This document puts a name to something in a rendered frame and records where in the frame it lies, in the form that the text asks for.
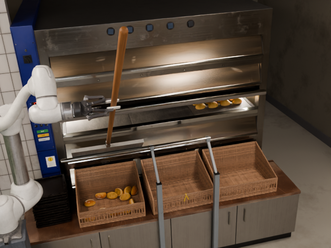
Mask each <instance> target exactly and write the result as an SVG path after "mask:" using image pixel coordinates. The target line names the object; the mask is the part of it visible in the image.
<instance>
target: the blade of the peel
mask: <svg viewBox="0 0 331 248"><path fill-rule="evenodd" d="M143 143H144V140H143V139H139V140H132V141H126V142H119V143H112V144H111V146H110V147H108V148H106V145H99V146H92V147H85V148H79V149H72V150H71V155H72V157H78V156H85V155H93V154H100V153H106V152H112V151H119V150H125V149H131V148H138V147H142V145H143Z"/></svg>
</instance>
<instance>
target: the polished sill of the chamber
mask: <svg viewBox="0 0 331 248"><path fill-rule="evenodd" d="M257 112H258V109H257V108H256V107H249V108H242V109H235V110H228V111H222V112H215V113H208V114H201V115H194V116H187V117H180V118H174V119H167V120H160V121H153V122H146V123H139V124H130V125H123V126H116V127H113V130H112V134H116V133H123V132H129V131H136V130H143V129H150V128H156V127H163V126H170V125H176V124H185V123H192V122H199V121H206V120H212V119H219V118H226V117H232V116H239V115H246V114H253V113H257ZM107 131H108V128H102V129H95V130H88V131H82V132H75V133H68V134H63V140H64V141H69V140H76V139H82V138H89V137H96V136H103V135H107Z"/></svg>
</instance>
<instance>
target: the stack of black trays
mask: <svg viewBox="0 0 331 248"><path fill-rule="evenodd" d="M34 181H37V182H39V183H40V184H41V186H42V188H43V195H42V197H41V199H40V200H39V201H38V202H37V203H36V204H35V205H34V206H33V207H32V208H33V214H34V220H35V221H36V227H37V228H42V227H47V226H51V225H56V224H61V223H65V222H70V220H71V213H70V203H69V197H68V190H67V184H66V179H65V177H64V174H60V175H55V176H50V177H45V178H40V179H34Z"/></svg>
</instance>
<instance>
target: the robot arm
mask: <svg viewBox="0 0 331 248"><path fill-rule="evenodd" d="M31 94H32V95H33V96H36V104H35V105H33V106H31V107H30V108H29V117H30V120H31V121H32V122H33V123H36V124H52V123H56V122H58V121H62V120H69V119H73V116H75V117H80V116H84V117H87V119H88V121H90V120H91V119H95V118H99V117H103V116H106V114H107V112H112V111H114V109H120V107H121V106H114V107H107V109H93V108H91V106H94V105H97V104H101V103H104V102H105V103H106V104H107V103H111V98H108V99H105V98H104V96H103V95H101V96H87V95H85V96H84V100H83V101H79V102H74V103H73V104H72V103H71V101H68V102H61V103H59V102H58V98H57V86H56V80H55V76H54V73H53V71H52V69H51V68H50V67H49V66H47V65H37V66H36V67H34V69H33V71H32V76H31V78H30V79H29V80H28V83H27V84H26V85H25V86H23V87H22V89H21V90H20V92H19V93H18V95H17V97H16V98H15V100H14V102H13V103H9V104H5V105H3V106H0V133H1V134H2V135H3V139H4V144H5V148H6V152H7V156H8V160H9V165H10V169H11V173H12V177H13V183H12V184H11V191H10V195H0V243H4V244H5V246H7V245H9V242H10V241H13V240H20V239H22V224H23V221H22V220H19V219H20V217H21V216H22V214H24V213H25V212H27V211H28V210H29V209H31V208H32V207H33V206H34V205H35V204H36V203H37V202H38V201H39V200H40V199H41V197H42V195H43V188H42V186H41V184H40V183H39V182H37V181H34V180H33V179H32V178H30V177H29V174H28V169H27V164H26V160H25V155H24V150H23V146H22V141H21V136H20V130H21V126H22V121H23V119H24V118H25V114H26V113H25V109H24V106H25V104H26V102H27V100H28V98H29V97H30V95H31ZM95 99H99V100H98V101H94V102H87V101H86V100H95ZM94 112H100V114H96V115H92V116H90V115H89V114H90V113H94ZM88 115H89V116H88Z"/></svg>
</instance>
